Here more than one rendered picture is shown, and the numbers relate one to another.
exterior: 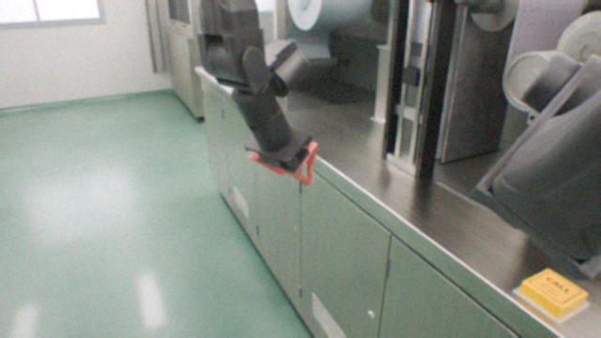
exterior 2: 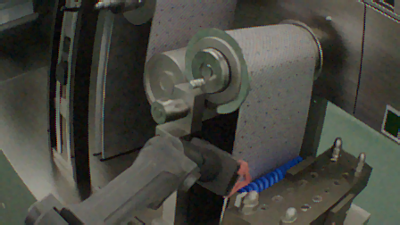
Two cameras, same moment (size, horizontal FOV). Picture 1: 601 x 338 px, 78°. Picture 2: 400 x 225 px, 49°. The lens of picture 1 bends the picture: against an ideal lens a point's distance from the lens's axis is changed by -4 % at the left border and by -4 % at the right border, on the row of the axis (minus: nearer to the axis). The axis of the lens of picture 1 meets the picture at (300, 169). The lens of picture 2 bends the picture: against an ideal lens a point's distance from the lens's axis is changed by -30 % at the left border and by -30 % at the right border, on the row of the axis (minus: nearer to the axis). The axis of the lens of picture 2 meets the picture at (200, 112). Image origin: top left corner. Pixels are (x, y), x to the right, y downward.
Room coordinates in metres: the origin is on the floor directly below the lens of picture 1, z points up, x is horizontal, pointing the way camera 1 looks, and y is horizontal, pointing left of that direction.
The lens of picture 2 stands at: (-0.16, -0.18, 1.63)
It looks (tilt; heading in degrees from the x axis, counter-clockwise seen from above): 26 degrees down; 339
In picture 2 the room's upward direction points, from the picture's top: 7 degrees clockwise
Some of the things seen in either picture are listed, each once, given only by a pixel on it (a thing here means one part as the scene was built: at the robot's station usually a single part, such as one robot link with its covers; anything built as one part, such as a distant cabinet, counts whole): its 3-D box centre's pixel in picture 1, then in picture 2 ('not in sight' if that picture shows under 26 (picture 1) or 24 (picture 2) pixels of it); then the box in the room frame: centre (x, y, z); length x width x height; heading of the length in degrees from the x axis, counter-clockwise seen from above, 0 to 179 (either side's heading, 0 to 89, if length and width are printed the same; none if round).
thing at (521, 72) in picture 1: (562, 76); (212, 70); (0.87, -0.60, 1.17); 0.26 x 0.12 x 0.12; 116
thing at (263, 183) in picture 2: not in sight; (273, 179); (0.68, -0.69, 1.03); 0.21 x 0.04 x 0.03; 116
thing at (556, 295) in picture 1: (552, 292); not in sight; (0.46, -0.40, 0.91); 0.07 x 0.07 x 0.02; 26
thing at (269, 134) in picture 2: not in sight; (274, 137); (0.70, -0.68, 1.11); 0.23 x 0.01 x 0.18; 116
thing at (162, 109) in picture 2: not in sight; (162, 111); (0.70, -0.46, 1.18); 0.04 x 0.02 x 0.04; 26
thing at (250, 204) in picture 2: not in sight; (250, 201); (0.58, -0.59, 1.05); 0.04 x 0.04 x 0.04
